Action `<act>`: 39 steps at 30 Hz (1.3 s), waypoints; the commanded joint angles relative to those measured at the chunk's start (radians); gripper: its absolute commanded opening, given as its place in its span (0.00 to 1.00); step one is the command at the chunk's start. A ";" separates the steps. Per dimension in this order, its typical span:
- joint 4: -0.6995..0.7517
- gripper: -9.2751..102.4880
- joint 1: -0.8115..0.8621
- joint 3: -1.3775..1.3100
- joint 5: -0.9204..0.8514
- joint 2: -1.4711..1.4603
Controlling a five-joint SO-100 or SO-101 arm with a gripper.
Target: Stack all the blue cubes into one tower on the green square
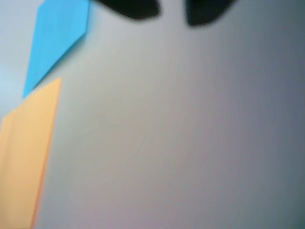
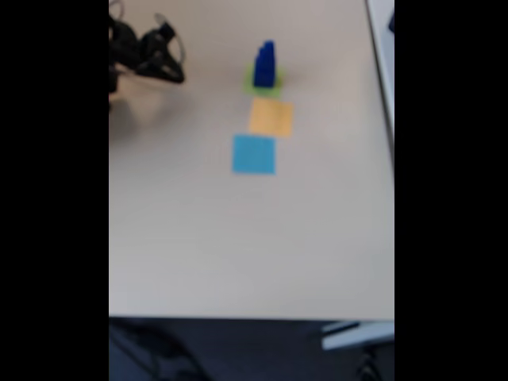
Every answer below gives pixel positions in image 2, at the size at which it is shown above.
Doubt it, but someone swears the medium blue cube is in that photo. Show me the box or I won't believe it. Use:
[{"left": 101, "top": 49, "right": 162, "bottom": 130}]
[{"left": 256, "top": 53, "right": 276, "bottom": 75}]

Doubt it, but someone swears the light blue paper square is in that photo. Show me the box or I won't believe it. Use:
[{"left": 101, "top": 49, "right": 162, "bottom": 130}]
[{"left": 231, "top": 133, "right": 277, "bottom": 176}]

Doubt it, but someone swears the green paper square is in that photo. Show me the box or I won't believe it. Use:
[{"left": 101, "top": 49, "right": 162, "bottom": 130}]
[{"left": 241, "top": 65, "right": 286, "bottom": 98}]

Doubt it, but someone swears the orange paper square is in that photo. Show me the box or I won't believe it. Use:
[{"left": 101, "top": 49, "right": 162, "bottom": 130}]
[{"left": 247, "top": 97, "right": 295, "bottom": 139}]

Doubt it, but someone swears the large blue cube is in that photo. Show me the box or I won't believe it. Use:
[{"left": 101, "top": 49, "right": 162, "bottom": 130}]
[{"left": 252, "top": 63, "right": 276, "bottom": 89}]

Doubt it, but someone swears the white table foot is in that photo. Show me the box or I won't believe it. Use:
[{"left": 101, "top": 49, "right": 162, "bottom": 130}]
[{"left": 320, "top": 320, "right": 395, "bottom": 351}]

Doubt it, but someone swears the black camera cable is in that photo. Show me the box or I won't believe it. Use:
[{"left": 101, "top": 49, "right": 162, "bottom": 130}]
[{"left": 109, "top": 13, "right": 187, "bottom": 79}]

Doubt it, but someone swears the red black motor wire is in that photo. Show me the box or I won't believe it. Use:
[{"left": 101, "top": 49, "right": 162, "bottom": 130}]
[{"left": 109, "top": 0, "right": 125, "bottom": 29}]

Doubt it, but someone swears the black floor cable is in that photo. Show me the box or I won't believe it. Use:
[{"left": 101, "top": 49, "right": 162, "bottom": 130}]
[{"left": 109, "top": 319, "right": 207, "bottom": 381}]

